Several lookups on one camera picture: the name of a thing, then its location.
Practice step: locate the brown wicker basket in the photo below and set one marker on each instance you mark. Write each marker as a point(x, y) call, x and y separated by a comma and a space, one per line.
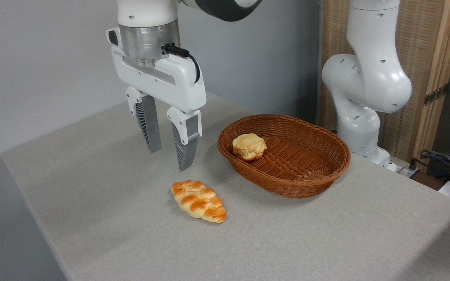
point(307, 175)

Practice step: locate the brass screen hinge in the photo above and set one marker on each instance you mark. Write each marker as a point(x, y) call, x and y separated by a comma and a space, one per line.
point(435, 95)

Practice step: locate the grey vertical pole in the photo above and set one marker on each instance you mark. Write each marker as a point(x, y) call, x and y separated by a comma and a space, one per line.
point(318, 58)

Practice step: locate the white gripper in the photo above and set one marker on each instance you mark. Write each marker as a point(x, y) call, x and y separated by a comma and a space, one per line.
point(178, 84)

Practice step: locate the wooden folding screen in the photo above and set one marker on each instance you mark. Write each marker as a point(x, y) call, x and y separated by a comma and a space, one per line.
point(420, 39)

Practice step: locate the small round bread roll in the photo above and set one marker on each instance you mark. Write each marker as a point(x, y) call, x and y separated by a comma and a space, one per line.
point(248, 147)

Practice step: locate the white power strip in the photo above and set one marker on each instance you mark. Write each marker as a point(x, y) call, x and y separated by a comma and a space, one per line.
point(404, 171)

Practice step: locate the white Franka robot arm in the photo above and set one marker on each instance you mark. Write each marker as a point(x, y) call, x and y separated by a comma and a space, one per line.
point(365, 78)

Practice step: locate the braided bread loaf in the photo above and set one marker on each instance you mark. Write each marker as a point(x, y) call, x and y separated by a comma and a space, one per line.
point(199, 201)

